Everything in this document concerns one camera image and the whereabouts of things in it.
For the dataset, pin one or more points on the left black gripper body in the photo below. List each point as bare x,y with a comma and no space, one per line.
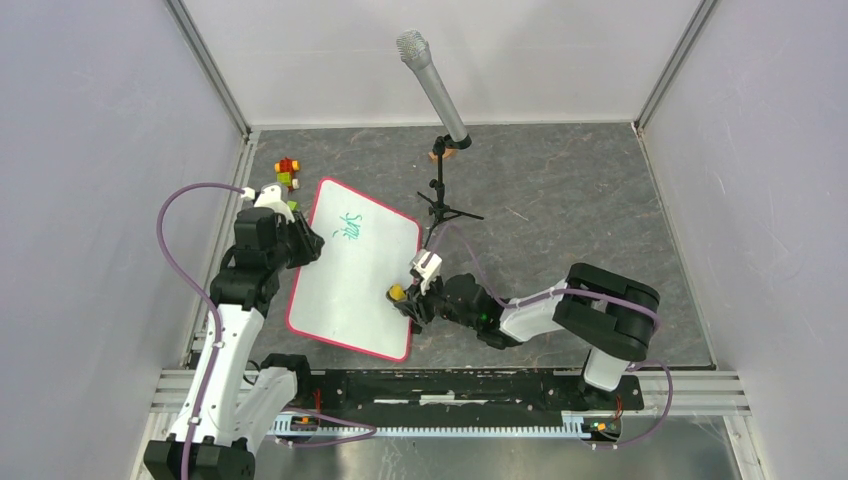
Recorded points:
296,242

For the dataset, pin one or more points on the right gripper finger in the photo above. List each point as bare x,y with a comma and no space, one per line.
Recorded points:
415,311
417,289

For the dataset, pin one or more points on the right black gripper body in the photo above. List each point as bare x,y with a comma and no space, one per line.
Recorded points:
433,305

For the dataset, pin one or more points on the yellow eraser block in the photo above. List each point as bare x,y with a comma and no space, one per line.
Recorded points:
396,293

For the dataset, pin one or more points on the pink framed whiteboard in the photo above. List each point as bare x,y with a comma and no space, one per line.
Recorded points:
340,299

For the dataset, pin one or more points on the grey microphone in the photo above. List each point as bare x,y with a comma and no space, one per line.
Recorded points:
415,53

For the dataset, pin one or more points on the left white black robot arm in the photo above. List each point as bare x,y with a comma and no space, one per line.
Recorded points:
218,430

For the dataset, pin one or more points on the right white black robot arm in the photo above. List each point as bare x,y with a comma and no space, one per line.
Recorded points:
617,316

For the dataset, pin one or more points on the colourful toy block pile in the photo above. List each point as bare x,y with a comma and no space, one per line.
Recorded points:
286,171

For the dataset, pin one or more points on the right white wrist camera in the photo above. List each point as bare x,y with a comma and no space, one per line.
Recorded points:
425,269

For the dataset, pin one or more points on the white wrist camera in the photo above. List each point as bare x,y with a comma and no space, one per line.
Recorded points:
425,269
273,196

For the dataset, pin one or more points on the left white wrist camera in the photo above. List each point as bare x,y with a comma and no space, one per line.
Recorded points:
273,196

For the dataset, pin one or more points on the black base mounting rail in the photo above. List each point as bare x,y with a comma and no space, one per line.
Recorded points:
463,397

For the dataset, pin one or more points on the white slotted cable duct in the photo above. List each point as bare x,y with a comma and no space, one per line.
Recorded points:
289,425

